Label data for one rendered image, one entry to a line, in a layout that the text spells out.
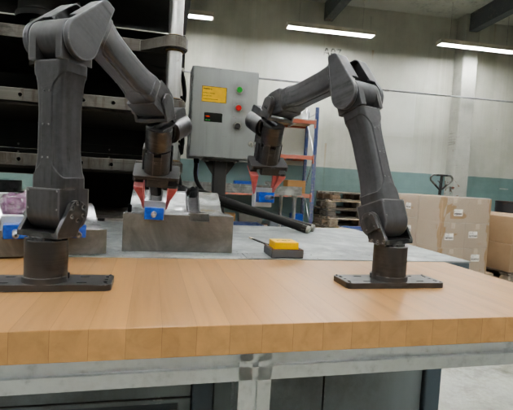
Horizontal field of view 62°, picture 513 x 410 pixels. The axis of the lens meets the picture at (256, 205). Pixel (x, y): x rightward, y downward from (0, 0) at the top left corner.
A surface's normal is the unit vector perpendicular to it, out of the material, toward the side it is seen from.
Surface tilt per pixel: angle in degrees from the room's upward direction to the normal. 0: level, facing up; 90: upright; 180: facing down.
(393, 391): 90
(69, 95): 96
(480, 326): 90
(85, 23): 90
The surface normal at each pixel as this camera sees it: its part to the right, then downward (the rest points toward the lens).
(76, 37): 0.93, 0.07
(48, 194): -0.36, 0.04
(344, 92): -0.82, -0.01
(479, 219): 0.22, -0.10
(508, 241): -0.95, 0.02
